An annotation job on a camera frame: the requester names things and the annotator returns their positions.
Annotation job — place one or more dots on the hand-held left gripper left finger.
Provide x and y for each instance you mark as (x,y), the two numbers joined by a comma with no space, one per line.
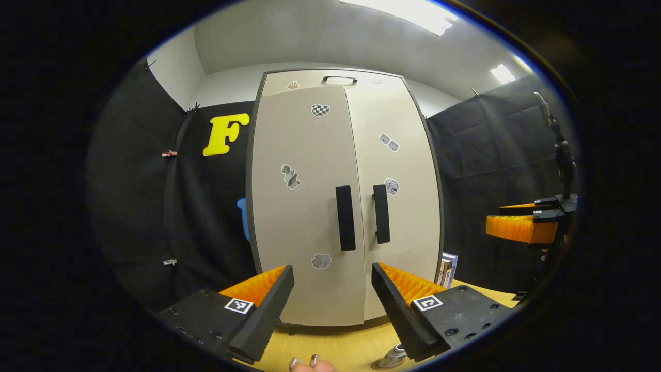
(266,315)

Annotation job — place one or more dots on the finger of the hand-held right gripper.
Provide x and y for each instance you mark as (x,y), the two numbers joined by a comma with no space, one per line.
(552,202)
(546,227)

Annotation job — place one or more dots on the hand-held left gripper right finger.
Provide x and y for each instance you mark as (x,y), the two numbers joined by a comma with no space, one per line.
(397,315)

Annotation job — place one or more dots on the white plastic bottle green label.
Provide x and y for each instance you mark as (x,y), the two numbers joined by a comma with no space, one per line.
(395,355)

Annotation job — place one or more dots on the white cabinet door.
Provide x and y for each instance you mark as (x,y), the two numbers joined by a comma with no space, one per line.
(408,155)
(304,217)

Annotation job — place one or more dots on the white and grey cabinet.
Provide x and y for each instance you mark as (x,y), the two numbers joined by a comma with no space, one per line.
(436,181)

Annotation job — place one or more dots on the white cabinet drawer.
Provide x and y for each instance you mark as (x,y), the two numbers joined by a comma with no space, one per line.
(310,82)

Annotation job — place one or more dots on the black backdrop cloth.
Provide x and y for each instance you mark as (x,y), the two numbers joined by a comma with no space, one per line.
(139,181)
(490,155)

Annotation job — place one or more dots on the small ceiling light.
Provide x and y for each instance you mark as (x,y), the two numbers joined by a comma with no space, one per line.
(502,74)

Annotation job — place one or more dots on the silver clip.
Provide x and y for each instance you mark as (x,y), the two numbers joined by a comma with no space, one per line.
(170,262)

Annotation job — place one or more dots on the pink clip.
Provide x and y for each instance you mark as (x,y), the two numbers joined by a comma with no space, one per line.
(169,153)

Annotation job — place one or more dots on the long ceiling light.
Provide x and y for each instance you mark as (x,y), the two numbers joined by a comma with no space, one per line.
(408,13)

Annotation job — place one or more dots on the black clip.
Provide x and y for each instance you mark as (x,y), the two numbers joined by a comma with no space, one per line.
(193,108)
(150,64)

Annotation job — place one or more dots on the black flat bracket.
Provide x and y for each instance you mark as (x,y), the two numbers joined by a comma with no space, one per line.
(520,296)

